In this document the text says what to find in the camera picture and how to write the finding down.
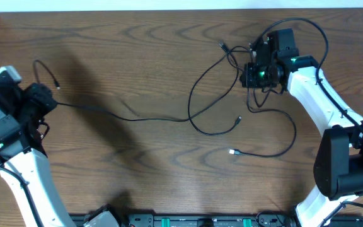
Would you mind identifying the thin black cable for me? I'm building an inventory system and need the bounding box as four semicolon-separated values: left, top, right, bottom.
32;52;243;136

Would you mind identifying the thick black cable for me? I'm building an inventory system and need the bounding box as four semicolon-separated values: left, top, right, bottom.
218;40;297;158

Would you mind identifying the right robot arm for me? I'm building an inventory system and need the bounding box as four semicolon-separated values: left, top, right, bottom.
240;29;363;226

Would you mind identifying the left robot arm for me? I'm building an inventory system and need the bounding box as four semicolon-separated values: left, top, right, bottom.
0;76;75;226

